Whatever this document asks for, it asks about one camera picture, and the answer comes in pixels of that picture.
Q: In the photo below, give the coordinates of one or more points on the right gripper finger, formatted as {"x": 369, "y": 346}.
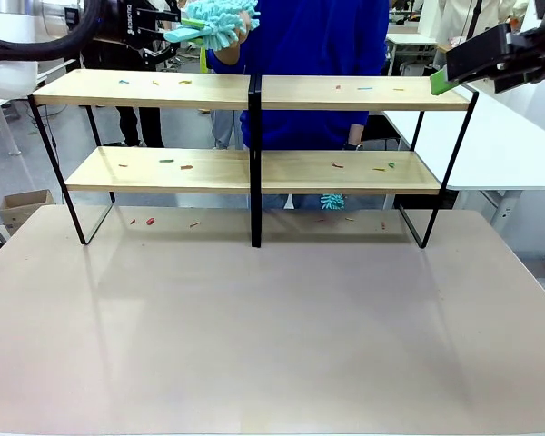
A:
{"x": 479, "y": 52}
{"x": 508, "y": 81}

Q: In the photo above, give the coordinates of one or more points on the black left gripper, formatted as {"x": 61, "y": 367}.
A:
{"x": 118, "y": 20}

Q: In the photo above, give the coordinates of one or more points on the teal microfiber duster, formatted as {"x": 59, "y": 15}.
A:
{"x": 332, "y": 201}
{"x": 222, "y": 22}

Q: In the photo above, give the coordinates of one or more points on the person's left forearm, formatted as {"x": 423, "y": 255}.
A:
{"x": 357, "y": 134}

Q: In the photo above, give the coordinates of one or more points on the person's right hand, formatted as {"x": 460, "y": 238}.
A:
{"x": 229, "y": 55}

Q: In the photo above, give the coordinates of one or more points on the black tripod pole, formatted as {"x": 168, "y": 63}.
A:
{"x": 474, "y": 18}

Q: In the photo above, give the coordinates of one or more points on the person in white coat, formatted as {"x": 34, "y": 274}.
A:
{"x": 454, "y": 18}

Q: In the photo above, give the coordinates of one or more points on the large white table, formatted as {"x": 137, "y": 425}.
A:
{"x": 504, "y": 136}

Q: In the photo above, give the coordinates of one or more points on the small white desk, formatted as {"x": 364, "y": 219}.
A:
{"x": 411, "y": 38}

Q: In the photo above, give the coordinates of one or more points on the small black monitor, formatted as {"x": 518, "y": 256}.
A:
{"x": 72, "y": 18}

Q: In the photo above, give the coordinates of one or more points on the person in black trousers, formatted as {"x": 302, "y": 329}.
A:
{"x": 136, "y": 127}

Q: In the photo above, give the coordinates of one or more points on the person in grey jeans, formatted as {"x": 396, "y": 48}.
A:
{"x": 222, "y": 129}

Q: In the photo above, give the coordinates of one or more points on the person in blue sweater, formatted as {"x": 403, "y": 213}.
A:
{"x": 309, "y": 54}

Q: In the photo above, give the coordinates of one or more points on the black wrist watch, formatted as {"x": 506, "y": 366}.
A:
{"x": 352, "y": 146}

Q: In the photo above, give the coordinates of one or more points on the brown cardboard box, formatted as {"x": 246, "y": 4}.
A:
{"x": 22, "y": 206}

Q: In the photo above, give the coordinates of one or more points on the wooden shelf black metal frame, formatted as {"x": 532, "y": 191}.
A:
{"x": 209, "y": 91}

